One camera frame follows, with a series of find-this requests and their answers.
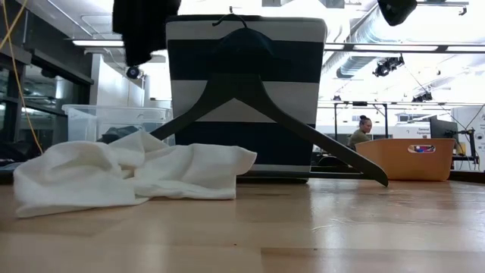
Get navy white striped fabric basket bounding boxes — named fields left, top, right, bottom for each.
left=165, top=14, right=328, bottom=179

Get plain white cloth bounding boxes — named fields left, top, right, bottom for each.
left=13, top=130, right=258, bottom=219

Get yellow cable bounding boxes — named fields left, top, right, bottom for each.
left=0, top=0, right=44, bottom=155

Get black computer monitor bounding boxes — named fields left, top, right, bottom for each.
left=429, top=116, right=459, bottom=140

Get orange plastic bin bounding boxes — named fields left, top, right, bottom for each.
left=355, top=138, right=456, bottom=182

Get person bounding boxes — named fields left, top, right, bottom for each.
left=347, top=115, right=374, bottom=151

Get black background desk frame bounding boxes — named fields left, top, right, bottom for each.
left=332, top=101, right=390, bottom=142

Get black ceiling spotlight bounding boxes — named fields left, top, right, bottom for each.
left=373, top=55, right=405, bottom=78

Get dark grey crumpled cloth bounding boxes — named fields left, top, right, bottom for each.
left=99, top=125, right=140, bottom=144

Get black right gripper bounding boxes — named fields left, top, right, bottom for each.
left=377, top=0, right=418, bottom=27

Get black wooden clothes hanger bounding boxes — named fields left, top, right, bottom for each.
left=149, top=6, right=390, bottom=187

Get black cloth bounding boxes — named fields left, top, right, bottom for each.
left=112, top=0, right=182, bottom=67

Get ceiling light strip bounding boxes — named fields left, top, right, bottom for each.
left=71, top=39, right=126, bottom=48

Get clear plastic storage bin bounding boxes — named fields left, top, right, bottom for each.
left=61, top=104, right=174, bottom=147

